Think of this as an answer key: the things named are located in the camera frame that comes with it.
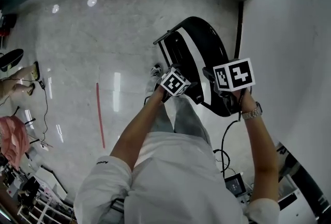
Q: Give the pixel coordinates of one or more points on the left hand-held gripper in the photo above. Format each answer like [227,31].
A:
[174,82]

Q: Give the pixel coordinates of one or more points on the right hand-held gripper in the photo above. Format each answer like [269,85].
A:
[234,75]

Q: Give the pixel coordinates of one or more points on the black folding chair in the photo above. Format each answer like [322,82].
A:
[207,44]

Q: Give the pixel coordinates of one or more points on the person's left forearm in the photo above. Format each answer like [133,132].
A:
[139,130]

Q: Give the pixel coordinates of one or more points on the person's right forearm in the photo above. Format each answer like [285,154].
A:
[261,153]

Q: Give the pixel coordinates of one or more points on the person's left shoe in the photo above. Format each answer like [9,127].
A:
[156,70]

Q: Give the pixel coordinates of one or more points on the person's grey trousers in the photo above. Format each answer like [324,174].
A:
[186,119]

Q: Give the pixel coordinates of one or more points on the silver wristwatch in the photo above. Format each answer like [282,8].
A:
[252,113]

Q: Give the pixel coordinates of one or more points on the red floor tape strip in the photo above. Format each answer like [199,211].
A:
[100,114]

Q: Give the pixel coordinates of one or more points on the person's white shirt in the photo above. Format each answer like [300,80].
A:
[175,179]

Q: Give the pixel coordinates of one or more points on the white box cabinet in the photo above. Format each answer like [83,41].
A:
[50,182]

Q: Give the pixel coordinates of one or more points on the pink cloth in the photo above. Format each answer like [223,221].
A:
[13,140]

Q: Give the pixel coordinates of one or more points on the black waste bin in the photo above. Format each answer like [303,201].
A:
[9,20]

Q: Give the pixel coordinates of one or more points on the red fire extinguisher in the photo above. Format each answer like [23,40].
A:
[3,32]

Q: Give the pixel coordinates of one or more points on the cluttered tool rack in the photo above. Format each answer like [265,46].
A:
[26,192]

